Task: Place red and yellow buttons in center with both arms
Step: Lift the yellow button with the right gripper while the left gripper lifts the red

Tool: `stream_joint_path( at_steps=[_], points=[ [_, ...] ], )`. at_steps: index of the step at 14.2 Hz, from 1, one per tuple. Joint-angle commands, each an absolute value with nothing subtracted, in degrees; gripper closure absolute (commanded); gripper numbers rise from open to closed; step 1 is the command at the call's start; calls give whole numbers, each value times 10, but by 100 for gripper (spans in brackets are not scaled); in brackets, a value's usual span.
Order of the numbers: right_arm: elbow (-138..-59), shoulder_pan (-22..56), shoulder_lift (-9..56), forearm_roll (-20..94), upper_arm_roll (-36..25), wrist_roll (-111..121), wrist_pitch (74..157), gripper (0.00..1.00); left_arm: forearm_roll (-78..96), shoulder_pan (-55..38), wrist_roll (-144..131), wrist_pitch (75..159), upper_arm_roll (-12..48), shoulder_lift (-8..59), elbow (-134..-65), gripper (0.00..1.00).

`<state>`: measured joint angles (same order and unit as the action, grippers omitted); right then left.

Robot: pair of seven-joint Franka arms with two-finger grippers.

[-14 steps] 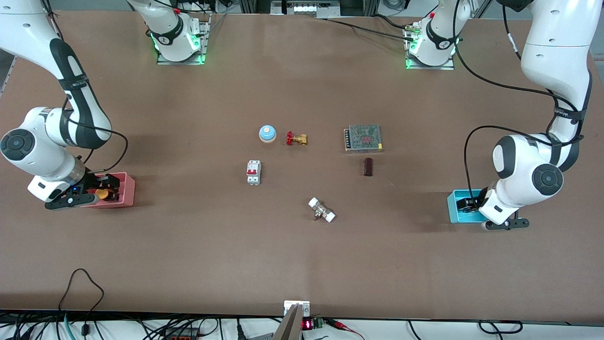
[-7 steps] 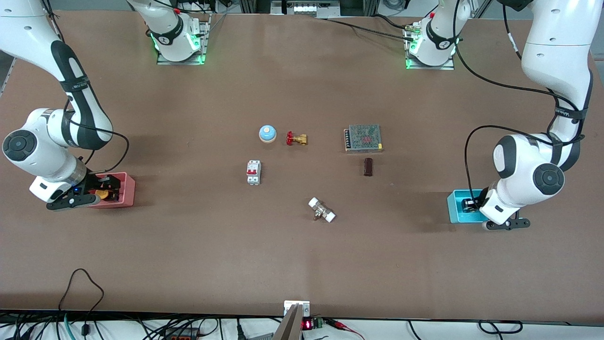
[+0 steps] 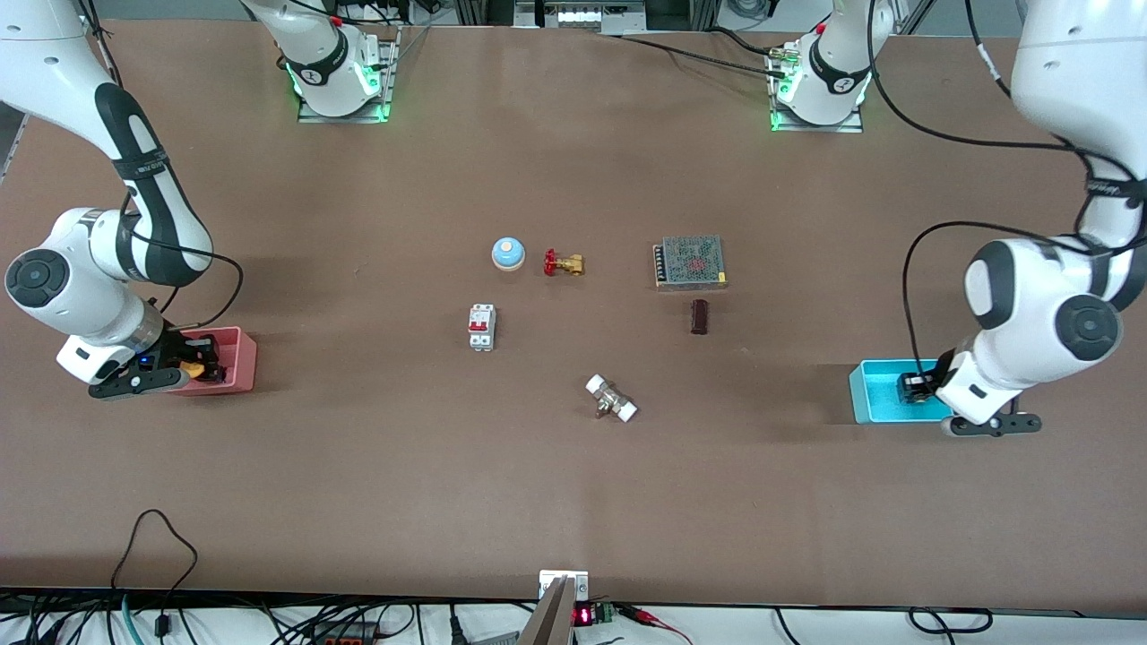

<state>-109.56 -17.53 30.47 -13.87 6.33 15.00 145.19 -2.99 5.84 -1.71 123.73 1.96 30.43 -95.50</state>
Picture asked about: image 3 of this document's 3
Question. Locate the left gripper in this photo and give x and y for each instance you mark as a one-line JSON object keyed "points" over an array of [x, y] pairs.
{"points": [[915, 385]]}

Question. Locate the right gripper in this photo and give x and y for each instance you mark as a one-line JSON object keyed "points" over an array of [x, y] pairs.
{"points": [[176, 348]]}

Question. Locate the yellow push button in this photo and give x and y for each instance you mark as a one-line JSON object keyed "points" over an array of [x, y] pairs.
{"points": [[191, 368]]}

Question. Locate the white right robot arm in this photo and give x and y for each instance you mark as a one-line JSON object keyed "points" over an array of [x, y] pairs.
{"points": [[143, 179]]}

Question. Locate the pink plastic bin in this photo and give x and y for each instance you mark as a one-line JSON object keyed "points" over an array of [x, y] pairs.
{"points": [[237, 358]]}

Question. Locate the cyan plastic bin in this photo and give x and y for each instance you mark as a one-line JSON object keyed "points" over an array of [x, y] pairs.
{"points": [[878, 399]]}

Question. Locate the dark brown block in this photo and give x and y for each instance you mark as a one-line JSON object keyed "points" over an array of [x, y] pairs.
{"points": [[699, 317]]}

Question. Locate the metal mesh power supply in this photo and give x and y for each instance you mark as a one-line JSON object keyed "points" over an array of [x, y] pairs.
{"points": [[690, 262]]}

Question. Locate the white circuit breaker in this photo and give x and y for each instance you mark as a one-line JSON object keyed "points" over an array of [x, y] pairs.
{"points": [[481, 327]]}

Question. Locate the black power adapter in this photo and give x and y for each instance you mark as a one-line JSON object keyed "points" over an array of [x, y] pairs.
{"points": [[345, 632]]}

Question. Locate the white metal pipe valve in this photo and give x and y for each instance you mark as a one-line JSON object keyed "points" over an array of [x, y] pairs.
{"points": [[611, 399]]}

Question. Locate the blue round bell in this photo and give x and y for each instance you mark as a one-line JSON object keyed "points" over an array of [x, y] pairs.
{"points": [[507, 253]]}

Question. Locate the red alligator clip lead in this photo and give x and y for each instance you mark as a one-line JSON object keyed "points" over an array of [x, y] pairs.
{"points": [[659, 620]]}

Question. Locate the red digit display module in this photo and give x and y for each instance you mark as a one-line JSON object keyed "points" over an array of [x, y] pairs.
{"points": [[584, 615]]}

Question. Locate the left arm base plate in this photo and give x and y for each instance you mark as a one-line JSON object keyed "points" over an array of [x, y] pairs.
{"points": [[851, 125]]}

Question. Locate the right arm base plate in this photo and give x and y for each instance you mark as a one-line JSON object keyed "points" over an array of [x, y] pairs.
{"points": [[390, 63]]}

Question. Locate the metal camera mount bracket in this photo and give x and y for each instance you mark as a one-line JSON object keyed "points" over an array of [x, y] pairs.
{"points": [[560, 591]]}

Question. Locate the aluminium frame with light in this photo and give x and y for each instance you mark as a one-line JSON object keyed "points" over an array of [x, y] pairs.
{"points": [[581, 14]]}

